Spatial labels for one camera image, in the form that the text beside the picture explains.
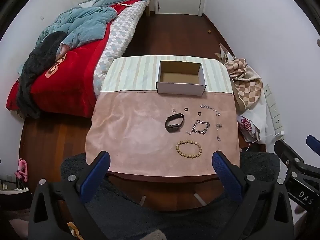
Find pink and striped tablecloth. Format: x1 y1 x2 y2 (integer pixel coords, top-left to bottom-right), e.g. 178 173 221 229
85 55 242 178

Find white bag with red print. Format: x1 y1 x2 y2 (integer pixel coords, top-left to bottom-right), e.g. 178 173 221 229
237 115 262 143

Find white sneaker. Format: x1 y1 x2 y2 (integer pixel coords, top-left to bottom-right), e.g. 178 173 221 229
0 180 30 195

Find beige checkered cloth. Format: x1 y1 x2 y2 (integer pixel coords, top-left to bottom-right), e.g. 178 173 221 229
222 57 264 111

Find white power strip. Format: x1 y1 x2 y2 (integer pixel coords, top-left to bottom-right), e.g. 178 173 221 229
264 85 285 137

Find pink slippers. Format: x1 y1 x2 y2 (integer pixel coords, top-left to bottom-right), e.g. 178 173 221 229
15 159 28 182

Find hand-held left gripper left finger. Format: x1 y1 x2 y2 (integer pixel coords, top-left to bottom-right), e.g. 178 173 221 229
28 151 118 240

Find checkered bed mattress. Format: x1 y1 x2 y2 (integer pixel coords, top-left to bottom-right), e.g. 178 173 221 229
94 0 150 98

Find white cloth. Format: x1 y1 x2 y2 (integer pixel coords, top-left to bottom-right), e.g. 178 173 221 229
249 97 268 144

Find dark cloth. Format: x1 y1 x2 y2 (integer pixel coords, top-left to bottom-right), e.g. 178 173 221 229
17 32 67 119

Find white cardboard box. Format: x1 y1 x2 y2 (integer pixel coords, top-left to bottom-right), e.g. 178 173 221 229
156 60 207 96

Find thin silver chain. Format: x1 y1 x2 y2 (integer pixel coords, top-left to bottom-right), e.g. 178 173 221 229
199 104 222 117

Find thick silver chain bracelet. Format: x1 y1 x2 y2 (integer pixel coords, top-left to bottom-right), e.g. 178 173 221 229
185 120 210 135

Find black smart band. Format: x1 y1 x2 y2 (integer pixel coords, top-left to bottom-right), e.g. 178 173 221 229
165 114 185 133

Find wooden bead bracelet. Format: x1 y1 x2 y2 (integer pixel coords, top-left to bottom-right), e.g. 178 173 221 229
175 140 202 159

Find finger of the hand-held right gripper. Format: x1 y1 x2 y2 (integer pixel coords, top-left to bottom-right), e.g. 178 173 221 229
306 134 320 153
274 139 320 174

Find bed with red blanket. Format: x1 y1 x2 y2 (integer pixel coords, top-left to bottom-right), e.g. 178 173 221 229
6 4 140 119

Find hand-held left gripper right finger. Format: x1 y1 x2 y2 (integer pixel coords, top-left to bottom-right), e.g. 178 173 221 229
212 151 295 240

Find blue quilt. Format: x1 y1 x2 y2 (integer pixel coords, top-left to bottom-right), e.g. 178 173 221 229
35 0 152 50

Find white charger cable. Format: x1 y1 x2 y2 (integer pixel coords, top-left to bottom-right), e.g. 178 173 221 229
246 130 285 153

